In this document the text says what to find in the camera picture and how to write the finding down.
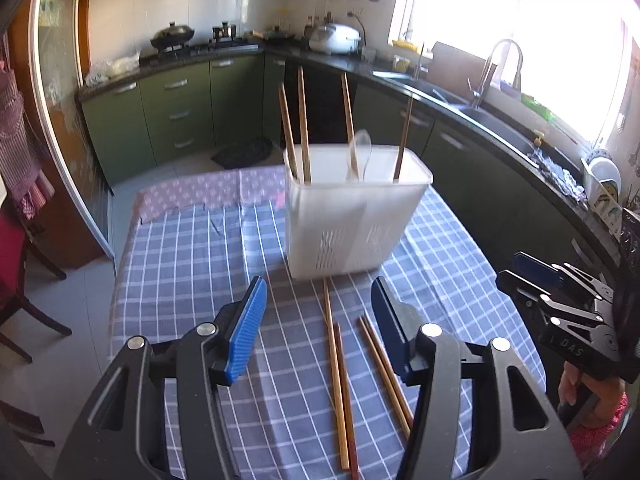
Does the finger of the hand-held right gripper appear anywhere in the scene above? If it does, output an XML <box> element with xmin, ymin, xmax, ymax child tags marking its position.
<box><xmin>514</xmin><ymin>252</ymin><xmax>614</xmax><ymax>304</ymax></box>
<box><xmin>496</xmin><ymin>270</ymin><xmax>607</xmax><ymax>327</ymax></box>

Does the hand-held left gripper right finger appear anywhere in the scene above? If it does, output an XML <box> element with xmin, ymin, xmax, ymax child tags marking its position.
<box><xmin>370</xmin><ymin>275</ymin><xmax>584</xmax><ymax>480</ymax></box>

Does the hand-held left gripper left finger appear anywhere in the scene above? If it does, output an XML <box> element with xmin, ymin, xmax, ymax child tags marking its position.
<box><xmin>54</xmin><ymin>275</ymin><xmax>269</xmax><ymax>480</ymax></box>

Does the light wooden chopstick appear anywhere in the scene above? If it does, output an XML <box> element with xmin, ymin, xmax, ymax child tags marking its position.
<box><xmin>357</xmin><ymin>316</ymin><xmax>411</xmax><ymax>436</ymax></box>
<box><xmin>297</xmin><ymin>66</ymin><xmax>312</xmax><ymax>183</ymax></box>
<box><xmin>322</xmin><ymin>279</ymin><xmax>351</xmax><ymax>471</ymax></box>
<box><xmin>278</xmin><ymin>84</ymin><xmax>300</xmax><ymax>181</ymax></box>
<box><xmin>341</xmin><ymin>72</ymin><xmax>360</xmax><ymax>181</ymax></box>
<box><xmin>363</xmin><ymin>313</ymin><xmax>415</xmax><ymax>423</ymax></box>

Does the dark red wooden chopstick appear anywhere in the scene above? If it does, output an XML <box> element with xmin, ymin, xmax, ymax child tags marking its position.
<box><xmin>333</xmin><ymin>322</ymin><xmax>361</xmax><ymax>480</ymax></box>

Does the white plastic utensil holder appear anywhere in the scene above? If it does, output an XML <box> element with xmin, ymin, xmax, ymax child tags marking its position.
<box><xmin>283</xmin><ymin>142</ymin><xmax>433</xmax><ymax>281</ymax></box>

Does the plastic spoon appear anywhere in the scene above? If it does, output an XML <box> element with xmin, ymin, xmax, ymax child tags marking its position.
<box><xmin>346</xmin><ymin>129</ymin><xmax>373</xmax><ymax>183</ymax></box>

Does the thin dark wooden chopstick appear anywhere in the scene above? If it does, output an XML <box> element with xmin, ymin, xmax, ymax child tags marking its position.
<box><xmin>393</xmin><ymin>42</ymin><xmax>426</xmax><ymax>181</ymax></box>

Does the person's right forearm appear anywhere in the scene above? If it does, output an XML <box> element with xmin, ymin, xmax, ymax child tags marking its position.
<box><xmin>570</xmin><ymin>395</ymin><xmax>632</xmax><ymax>467</ymax></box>

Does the person's right hand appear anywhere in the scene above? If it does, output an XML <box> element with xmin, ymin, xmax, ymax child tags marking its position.
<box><xmin>557</xmin><ymin>361</ymin><xmax>627</xmax><ymax>428</ymax></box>

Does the blue checked tablecloth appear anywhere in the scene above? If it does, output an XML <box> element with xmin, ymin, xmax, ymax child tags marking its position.
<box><xmin>109</xmin><ymin>175</ymin><xmax>548</xmax><ymax>480</ymax></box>

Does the grey dish rag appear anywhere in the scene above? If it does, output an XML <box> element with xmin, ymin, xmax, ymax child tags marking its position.
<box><xmin>530</xmin><ymin>152</ymin><xmax>588</xmax><ymax>201</ymax></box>

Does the white printed dish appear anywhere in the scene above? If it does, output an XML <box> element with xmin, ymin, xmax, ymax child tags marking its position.
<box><xmin>580</xmin><ymin>147</ymin><xmax>623</xmax><ymax>233</ymax></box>

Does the purple star-printed cloth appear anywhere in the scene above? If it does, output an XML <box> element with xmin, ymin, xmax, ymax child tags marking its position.
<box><xmin>134</xmin><ymin>165</ymin><xmax>291</xmax><ymax>223</ymax></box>

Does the green plastic container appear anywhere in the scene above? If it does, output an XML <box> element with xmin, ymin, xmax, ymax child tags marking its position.
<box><xmin>520</xmin><ymin>92</ymin><xmax>558</xmax><ymax>121</ymax></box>

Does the dark floor mat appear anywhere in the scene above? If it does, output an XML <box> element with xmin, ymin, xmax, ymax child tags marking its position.
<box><xmin>210</xmin><ymin>137</ymin><xmax>275</xmax><ymax>170</ymax></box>

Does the tall steel faucet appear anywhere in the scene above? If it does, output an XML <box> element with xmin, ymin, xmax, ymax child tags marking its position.
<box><xmin>467</xmin><ymin>38</ymin><xmax>524</xmax><ymax>109</ymax></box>

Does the steel double sink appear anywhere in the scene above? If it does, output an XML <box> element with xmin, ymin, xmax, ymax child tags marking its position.
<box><xmin>372</xmin><ymin>70</ymin><xmax>581</xmax><ymax>171</ymax></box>

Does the wooden cutting board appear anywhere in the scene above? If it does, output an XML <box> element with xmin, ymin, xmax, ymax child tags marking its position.
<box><xmin>429</xmin><ymin>41</ymin><xmax>488</xmax><ymax>88</ymax></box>

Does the red cushioned wooden chair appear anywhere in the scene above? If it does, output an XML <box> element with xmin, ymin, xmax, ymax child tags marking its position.
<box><xmin>0</xmin><ymin>205</ymin><xmax>73</xmax><ymax>363</ymax></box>

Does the kitchen window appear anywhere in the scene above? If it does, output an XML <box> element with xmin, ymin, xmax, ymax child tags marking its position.
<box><xmin>387</xmin><ymin>0</ymin><xmax>640</xmax><ymax>146</ymax></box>

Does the black kitchen countertop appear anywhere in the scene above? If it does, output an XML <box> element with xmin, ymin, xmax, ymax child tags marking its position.
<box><xmin>75</xmin><ymin>42</ymin><xmax>626</xmax><ymax>241</ymax></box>

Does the black gas stove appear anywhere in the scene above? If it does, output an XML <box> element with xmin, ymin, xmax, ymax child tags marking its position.
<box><xmin>147</xmin><ymin>40</ymin><xmax>261</xmax><ymax>61</ymax></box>

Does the sliding glass door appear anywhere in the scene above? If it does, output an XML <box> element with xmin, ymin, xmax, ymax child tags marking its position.
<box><xmin>27</xmin><ymin>0</ymin><xmax>118</xmax><ymax>261</ymax></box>

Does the white rice cooker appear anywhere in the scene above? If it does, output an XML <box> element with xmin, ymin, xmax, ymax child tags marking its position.
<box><xmin>308</xmin><ymin>22</ymin><xmax>363</xmax><ymax>55</ymax></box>

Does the white plastic bag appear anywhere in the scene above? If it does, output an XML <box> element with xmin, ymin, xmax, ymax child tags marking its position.
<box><xmin>84</xmin><ymin>55</ymin><xmax>141</xmax><ymax>86</ymax></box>

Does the black frying pan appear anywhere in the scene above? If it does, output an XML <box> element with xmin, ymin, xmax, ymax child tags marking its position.
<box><xmin>247</xmin><ymin>25</ymin><xmax>297</xmax><ymax>43</ymax></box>

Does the purple checked apron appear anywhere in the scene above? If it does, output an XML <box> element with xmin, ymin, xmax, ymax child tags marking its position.
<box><xmin>0</xmin><ymin>35</ymin><xmax>56</xmax><ymax>221</ymax></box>

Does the black lidded wok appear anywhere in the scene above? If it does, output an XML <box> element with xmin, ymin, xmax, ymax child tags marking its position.
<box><xmin>150</xmin><ymin>21</ymin><xmax>197</xmax><ymax>53</ymax></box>

